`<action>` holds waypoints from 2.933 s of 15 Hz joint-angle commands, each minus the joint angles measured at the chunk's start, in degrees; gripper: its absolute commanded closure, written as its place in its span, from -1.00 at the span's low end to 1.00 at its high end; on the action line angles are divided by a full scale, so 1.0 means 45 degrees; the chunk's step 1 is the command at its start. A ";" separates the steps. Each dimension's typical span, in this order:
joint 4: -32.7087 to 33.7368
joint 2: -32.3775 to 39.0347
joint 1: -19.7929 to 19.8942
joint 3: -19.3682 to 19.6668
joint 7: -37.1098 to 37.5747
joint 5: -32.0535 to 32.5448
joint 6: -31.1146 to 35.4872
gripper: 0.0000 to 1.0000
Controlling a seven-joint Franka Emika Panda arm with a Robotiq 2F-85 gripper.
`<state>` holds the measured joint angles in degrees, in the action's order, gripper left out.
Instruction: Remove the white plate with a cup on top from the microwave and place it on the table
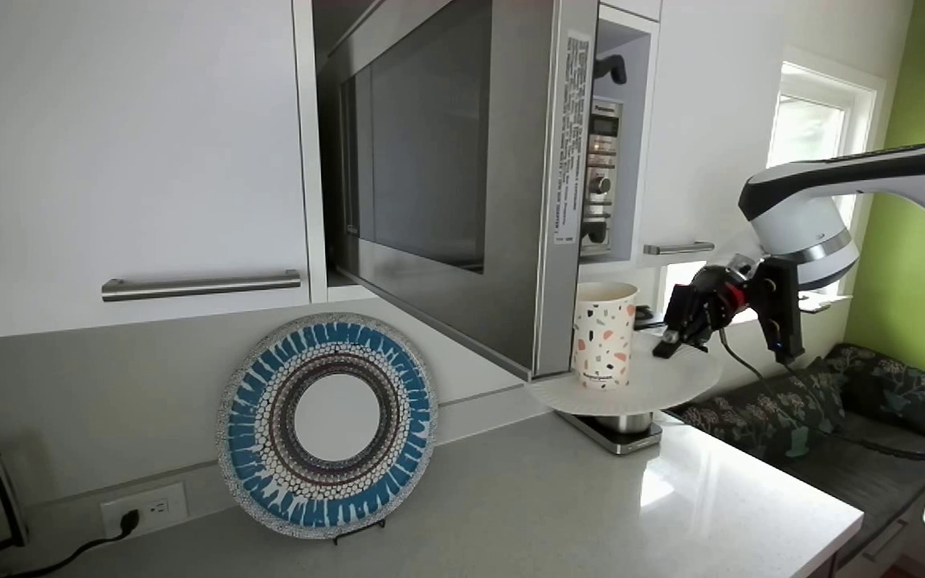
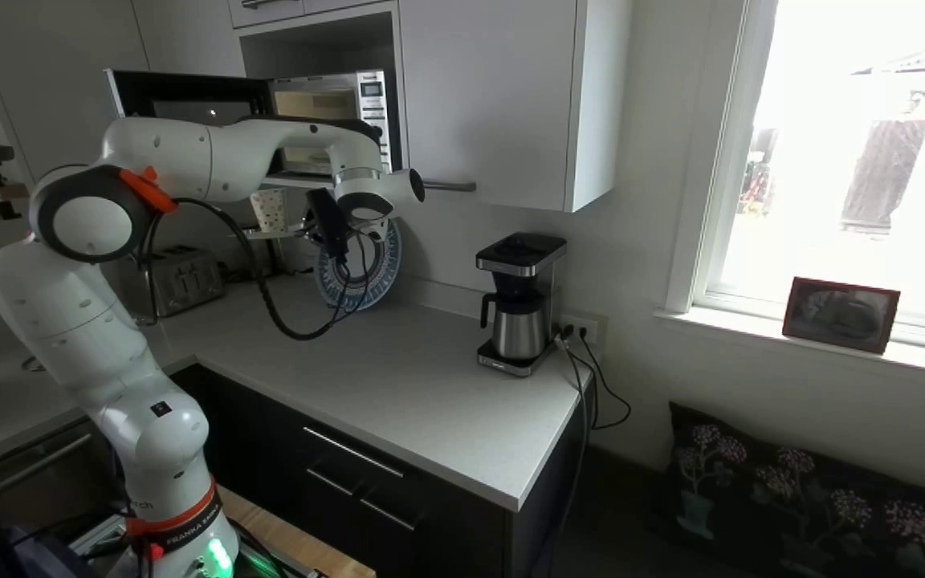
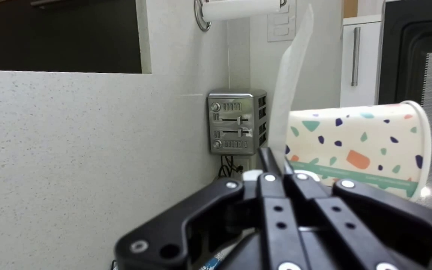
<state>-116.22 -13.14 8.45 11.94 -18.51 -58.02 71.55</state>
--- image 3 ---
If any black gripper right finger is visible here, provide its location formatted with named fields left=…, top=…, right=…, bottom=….
left=281, top=170, right=432, bottom=270

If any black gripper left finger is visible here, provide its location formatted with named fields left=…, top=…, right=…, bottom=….
left=115, top=148, right=319, bottom=270

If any terrazzo print paper cup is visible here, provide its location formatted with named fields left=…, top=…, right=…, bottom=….
left=286, top=100, right=432, bottom=202

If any plain white plate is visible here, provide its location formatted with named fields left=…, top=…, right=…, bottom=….
left=268, top=4, right=316, bottom=157

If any silver toaster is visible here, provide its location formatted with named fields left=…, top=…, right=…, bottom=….
left=206, top=89, right=269, bottom=157

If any narrow white cabinet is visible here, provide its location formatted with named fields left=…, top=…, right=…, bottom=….
left=341, top=14, right=385, bottom=109

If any black oven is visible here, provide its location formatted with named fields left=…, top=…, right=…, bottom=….
left=379, top=0, right=432, bottom=110

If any white paper towel roll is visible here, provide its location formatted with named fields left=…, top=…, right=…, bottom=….
left=194, top=0, right=290, bottom=34

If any black power cable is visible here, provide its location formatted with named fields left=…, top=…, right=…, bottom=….
left=220, top=155, right=245, bottom=179

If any white light switch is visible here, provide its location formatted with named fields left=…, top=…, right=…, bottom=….
left=268, top=13, right=298, bottom=44

